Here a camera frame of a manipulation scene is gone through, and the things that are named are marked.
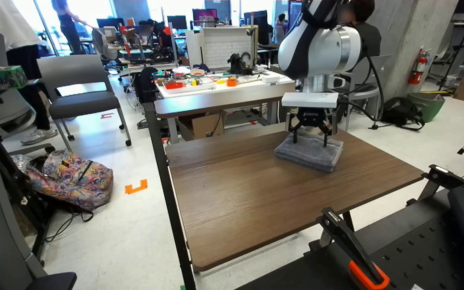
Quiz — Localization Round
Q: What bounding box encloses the red fire extinguisher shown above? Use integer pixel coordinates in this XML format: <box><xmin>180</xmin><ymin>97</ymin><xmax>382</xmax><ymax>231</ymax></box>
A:
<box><xmin>408</xmin><ymin>46</ymin><xmax>433</xmax><ymax>85</ymax></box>

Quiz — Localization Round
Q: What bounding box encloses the black cable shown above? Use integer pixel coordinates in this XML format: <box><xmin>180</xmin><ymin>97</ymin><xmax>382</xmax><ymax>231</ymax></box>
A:
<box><xmin>44</xmin><ymin>210</ymin><xmax>94</xmax><ymax>243</ymax></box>

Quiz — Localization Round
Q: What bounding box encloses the floral patterned bag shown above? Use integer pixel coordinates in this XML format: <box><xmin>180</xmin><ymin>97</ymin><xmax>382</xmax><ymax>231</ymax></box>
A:
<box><xmin>26</xmin><ymin>149</ymin><xmax>114</xmax><ymax>213</ymax></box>

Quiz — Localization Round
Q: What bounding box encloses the white brick pattern panel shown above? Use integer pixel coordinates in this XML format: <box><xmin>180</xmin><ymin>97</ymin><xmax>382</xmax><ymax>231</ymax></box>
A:
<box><xmin>199</xmin><ymin>26</ymin><xmax>259</xmax><ymax>71</ymax></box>

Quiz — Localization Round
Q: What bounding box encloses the green bin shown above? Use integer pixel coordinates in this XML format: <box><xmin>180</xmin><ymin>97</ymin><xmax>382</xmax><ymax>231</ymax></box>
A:
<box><xmin>408</xmin><ymin>92</ymin><xmax>446</xmax><ymax>123</ymax></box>

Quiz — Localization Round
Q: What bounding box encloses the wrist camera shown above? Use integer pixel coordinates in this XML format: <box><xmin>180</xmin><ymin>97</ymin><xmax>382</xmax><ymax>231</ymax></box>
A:
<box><xmin>281</xmin><ymin>92</ymin><xmax>340</xmax><ymax>109</ymax></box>

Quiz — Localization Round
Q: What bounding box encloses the grey towel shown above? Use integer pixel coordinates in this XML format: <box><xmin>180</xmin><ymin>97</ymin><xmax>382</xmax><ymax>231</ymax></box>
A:
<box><xmin>274</xmin><ymin>128</ymin><xmax>344</xmax><ymax>173</ymax></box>

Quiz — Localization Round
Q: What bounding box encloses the black clamp with orange handle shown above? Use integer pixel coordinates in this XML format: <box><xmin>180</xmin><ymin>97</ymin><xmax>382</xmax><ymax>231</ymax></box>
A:
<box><xmin>316</xmin><ymin>207</ymin><xmax>391</xmax><ymax>290</ymax></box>

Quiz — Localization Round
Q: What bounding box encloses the row of monitors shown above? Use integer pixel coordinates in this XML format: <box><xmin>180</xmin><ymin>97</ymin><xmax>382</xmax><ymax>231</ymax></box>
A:
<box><xmin>96</xmin><ymin>8</ymin><xmax>269</xmax><ymax>31</ymax></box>

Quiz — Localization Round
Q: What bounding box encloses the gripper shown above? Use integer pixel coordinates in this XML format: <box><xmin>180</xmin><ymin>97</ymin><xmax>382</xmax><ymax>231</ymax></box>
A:
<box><xmin>288</xmin><ymin>108</ymin><xmax>336</xmax><ymax>147</ymax></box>

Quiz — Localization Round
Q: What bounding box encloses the person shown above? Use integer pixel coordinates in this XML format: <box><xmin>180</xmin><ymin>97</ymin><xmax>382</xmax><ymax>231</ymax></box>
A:
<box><xmin>51</xmin><ymin>0</ymin><xmax>96</xmax><ymax>55</ymax></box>
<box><xmin>0</xmin><ymin>0</ymin><xmax>59</xmax><ymax>146</ymax></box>
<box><xmin>275</xmin><ymin>13</ymin><xmax>289</xmax><ymax>33</ymax></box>
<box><xmin>337</xmin><ymin>0</ymin><xmax>383</xmax><ymax>58</ymax></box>

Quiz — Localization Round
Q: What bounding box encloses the table with white top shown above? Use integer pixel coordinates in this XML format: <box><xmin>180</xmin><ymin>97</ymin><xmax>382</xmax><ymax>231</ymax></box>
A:
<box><xmin>153</xmin><ymin>71</ymin><xmax>297</xmax><ymax>144</ymax></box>

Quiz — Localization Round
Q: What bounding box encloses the black shelf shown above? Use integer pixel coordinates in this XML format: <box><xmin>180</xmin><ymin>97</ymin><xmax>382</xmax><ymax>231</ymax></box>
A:
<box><xmin>437</xmin><ymin>0</ymin><xmax>464</xmax><ymax>92</ymax></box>

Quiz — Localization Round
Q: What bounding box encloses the black backpack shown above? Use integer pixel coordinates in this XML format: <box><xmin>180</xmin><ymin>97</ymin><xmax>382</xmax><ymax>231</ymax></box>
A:
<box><xmin>380</xmin><ymin>96</ymin><xmax>426</xmax><ymax>132</ymax></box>

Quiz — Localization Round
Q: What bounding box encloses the white chair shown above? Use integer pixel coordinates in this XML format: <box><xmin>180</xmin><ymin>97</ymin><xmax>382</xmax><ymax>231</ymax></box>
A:
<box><xmin>342</xmin><ymin>54</ymin><xmax>392</xmax><ymax>132</ymax></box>

